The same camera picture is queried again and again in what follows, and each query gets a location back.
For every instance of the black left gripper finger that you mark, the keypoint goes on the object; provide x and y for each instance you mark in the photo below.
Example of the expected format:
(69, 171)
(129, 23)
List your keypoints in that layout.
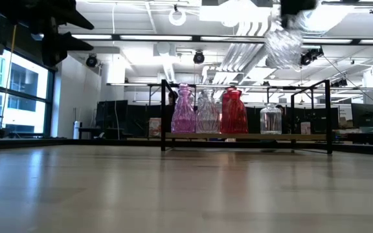
(76, 20)
(76, 43)

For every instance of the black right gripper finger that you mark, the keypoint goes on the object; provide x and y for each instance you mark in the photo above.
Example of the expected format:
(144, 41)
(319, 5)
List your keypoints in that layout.
(298, 8)

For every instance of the clear wide diamond-cut vase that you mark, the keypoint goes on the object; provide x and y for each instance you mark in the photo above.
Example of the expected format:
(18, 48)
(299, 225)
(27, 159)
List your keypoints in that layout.
(283, 48)

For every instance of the clear small round vase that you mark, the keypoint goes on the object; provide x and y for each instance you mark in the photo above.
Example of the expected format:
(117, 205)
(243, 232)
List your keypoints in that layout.
(270, 121)

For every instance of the red squat glass vase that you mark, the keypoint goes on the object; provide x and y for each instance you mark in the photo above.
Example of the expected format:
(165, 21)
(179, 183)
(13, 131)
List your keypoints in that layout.
(236, 116)

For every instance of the pink fluted bulb vase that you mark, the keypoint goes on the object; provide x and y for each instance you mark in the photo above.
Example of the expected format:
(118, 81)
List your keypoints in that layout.
(183, 116)

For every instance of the clear small faceted vase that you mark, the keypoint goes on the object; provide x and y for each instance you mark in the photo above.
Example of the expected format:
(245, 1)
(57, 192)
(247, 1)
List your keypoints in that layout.
(207, 116)

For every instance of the black-framed wooden shelf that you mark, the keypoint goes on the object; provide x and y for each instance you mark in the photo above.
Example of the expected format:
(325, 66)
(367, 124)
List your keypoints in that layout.
(238, 136)

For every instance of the black ceiling spotlight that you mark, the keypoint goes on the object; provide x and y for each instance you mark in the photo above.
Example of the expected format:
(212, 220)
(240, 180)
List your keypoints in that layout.
(91, 60)
(311, 55)
(198, 57)

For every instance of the large window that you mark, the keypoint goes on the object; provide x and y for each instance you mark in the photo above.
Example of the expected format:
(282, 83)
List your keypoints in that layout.
(24, 77)

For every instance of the white cylindrical canister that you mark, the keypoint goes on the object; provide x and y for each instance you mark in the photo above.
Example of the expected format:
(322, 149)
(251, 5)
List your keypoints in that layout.
(76, 129)

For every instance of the white round ceiling fixture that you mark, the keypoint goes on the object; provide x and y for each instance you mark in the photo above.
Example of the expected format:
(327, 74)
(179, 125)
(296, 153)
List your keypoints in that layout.
(170, 17)

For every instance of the black desk partition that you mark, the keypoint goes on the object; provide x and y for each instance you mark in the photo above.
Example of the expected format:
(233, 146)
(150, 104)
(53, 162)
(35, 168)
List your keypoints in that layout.
(134, 119)

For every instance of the black overhead light bar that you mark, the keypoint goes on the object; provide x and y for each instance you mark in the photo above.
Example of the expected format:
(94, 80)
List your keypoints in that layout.
(196, 37)

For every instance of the person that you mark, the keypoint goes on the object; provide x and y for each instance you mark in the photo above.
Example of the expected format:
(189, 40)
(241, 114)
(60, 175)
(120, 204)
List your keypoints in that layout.
(173, 97)
(283, 113)

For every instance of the black computer monitor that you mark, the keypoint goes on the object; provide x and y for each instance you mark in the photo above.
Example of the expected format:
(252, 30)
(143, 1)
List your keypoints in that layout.
(319, 119)
(364, 115)

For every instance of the white red printed box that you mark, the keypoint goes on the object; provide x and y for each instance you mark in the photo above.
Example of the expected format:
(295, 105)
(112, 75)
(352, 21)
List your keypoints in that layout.
(154, 127)
(305, 128)

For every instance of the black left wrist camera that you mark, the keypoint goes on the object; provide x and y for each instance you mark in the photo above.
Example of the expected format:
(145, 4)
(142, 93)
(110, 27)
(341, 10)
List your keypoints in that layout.
(53, 51)

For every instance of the black metal table frame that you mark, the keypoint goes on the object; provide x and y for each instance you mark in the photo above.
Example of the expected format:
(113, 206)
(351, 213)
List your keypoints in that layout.
(76, 142)

